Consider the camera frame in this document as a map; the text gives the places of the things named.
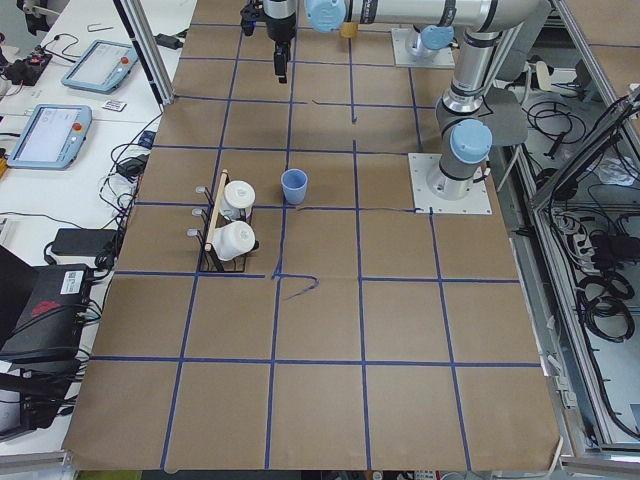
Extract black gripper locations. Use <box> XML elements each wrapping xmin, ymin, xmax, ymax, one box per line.
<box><xmin>263</xmin><ymin>0</ymin><xmax>295</xmax><ymax>83</ymax></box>

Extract light blue plastic cup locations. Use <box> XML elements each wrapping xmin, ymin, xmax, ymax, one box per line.
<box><xmin>281</xmin><ymin>168</ymin><xmax>308</xmax><ymax>205</ymax></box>

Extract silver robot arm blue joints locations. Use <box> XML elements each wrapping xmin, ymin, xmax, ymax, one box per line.
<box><xmin>304</xmin><ymin>1</ymin><xmax>539</xmax><ymax>200</ymax></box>

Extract brown cylindrical holder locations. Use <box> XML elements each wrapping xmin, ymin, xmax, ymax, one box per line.
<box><xmin>339</xmin><ymin>22</ymin><xmax>358</xmax><ymax>39</ymax></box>

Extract small black adapter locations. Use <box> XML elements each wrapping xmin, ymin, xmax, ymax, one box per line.
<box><xmin>155</xmin><ymin>33</ymin><xmax>184</xmax><ymax>50</ymax></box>

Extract upper white ceramic mug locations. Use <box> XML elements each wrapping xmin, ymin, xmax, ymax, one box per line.
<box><xmin>220</xmin><ymin>180</ymin><xmax>256</xmax><ymax>221</ymax></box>

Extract white ceramic mug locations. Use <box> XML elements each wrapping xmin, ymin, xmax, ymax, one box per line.
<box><xmin>220</xmin><ymin>180</ymin><xmax>256</xmax><ymax>221</ymax></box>
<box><xmin>213</xmin><ymin>221</ymin><xmax>259</xmax><ymax>261</ymax></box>

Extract upper teach pendant tablet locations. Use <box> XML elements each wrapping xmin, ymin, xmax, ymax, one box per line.
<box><xmin>61</xmin><ymin>40</ymin><xmax>138</xmax><ymax>94</ymax></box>

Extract teach pendant tablet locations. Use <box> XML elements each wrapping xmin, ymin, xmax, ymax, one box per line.
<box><xmin>7</xmin><ymin>104</ymin><xmax>93</xmax><ymax>170</ymax></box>
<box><xmin>61</xmin><ymin>40</ymin><xmax>138</xmax><ymax>94</ymax></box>

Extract lower white ceramic mug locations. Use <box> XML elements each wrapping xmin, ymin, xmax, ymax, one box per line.
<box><xmin>213</xmin><ymin>221</ymin><xmax>259</xmax><ymax>261</ymax></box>

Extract lower teach pendant tablet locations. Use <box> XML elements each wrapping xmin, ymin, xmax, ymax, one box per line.
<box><xmin>7</xmin><ymin>104</ymin><xmax>93</xmax><ymax>170</ymax></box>

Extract black power adapter brick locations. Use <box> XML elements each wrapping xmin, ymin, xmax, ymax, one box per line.
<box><xmin>51</xmin><ymin>228</ymin><xmax>116</xmax><ymax>256</ymax></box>

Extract black computer box red logo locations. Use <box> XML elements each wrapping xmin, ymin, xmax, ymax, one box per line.
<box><xmin>1</xmin><ymin>262</ymin><xmax>92</xmax><ymax>363</ymax></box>

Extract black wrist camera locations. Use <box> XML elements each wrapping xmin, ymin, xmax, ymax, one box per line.
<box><xmin>240</xmin><ymin>0</ymin><xmax>266</xmax><ymax>37</ymax></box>

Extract aluminium frame post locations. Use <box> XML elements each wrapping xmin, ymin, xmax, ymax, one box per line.
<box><xmin>113</xmin><ymin>0</ymin><xmax>175</xmax><ymax>106</ymax></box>

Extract wooden rack handle rod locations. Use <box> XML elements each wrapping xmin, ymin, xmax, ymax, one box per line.
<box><xmin>204</xmin><ymin>169</ymin><xmax>229</xmax><ymax>252</ymax></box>

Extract black wire cup rack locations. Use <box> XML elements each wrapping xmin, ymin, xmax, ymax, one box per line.
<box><xmin>191</xmin><ymin>205</ymin><xmax>259</xmax><ymax>273</ymax></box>

